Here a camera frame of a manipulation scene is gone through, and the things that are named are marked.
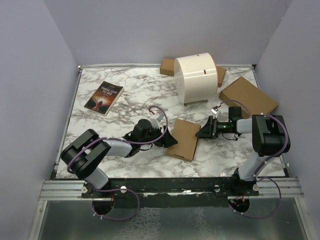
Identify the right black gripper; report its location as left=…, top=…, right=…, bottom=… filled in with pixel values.
left=195, top=115, right=232, bottom=139

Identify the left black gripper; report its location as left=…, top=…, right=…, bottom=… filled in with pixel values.
left=139, top=123, right=177, bottom=148

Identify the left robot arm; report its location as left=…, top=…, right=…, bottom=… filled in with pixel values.
left=60, top=119, right=178, bottom=198

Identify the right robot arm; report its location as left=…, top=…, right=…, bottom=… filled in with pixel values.
left=195, top=106, right=291, bottom=196

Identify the white cylindrical bread box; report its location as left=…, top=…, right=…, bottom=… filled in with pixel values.
left=174, top=52, right=218, bottom=106

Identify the closed brown cardboard box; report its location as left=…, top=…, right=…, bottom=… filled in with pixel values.
left=219, top=77, right=279, bottom=119

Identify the small brown box behind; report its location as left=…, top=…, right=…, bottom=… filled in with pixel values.
left=159, top=58, right=175, bottom=77

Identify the brown cardboard piece behind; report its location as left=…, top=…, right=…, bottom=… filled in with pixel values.
left=216, top=66, right=227, bottom=88

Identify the dark paperback book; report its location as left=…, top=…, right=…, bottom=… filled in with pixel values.
left=84, top=81, right=124, bottom=116

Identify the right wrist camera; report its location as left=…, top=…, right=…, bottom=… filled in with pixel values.
left=210, top=105, right=221, bottom=120

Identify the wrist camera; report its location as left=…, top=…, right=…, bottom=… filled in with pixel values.
left=149, top=112, right=165, bottom=129
left=210, top=105, right=221, bottom=120

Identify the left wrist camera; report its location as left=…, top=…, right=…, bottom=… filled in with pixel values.
left=149, top=112, right=165, bottom=129

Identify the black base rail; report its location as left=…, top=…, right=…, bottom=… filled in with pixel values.
left=81, top=176, right=259, bottom=208

